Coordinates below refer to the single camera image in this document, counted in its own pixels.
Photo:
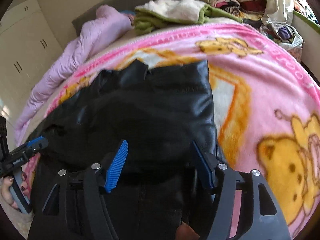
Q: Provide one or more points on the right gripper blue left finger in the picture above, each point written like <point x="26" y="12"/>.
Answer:
<point x="115" y="168"/>

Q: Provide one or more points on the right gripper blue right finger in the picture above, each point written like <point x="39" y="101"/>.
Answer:
<point x="205" y="165"/>

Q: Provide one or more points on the black leather jacket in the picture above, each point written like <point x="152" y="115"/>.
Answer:
<point x="159" y="112"/>

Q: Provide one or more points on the left hand painted nails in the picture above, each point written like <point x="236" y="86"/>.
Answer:
<point x="15" y="192"/>

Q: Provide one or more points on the pink cartoon bear blanket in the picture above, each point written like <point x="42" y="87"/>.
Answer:
<point x="267" y="116"/>

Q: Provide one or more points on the lilac quilted duvet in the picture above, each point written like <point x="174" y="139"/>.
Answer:
<point x="95" y="36"/>

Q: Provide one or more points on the purple item in bag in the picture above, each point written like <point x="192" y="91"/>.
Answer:
<point x="286" y="34"/>

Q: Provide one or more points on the green and cream fleece garment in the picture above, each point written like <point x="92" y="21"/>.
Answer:
<point x="160" y="13"/>

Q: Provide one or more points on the cream window curtain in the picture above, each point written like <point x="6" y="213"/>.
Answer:
<point x="278" y="11"/>

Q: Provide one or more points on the cream wardrobe with handles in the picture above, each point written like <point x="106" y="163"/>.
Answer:
<point x="28" y="49"/>

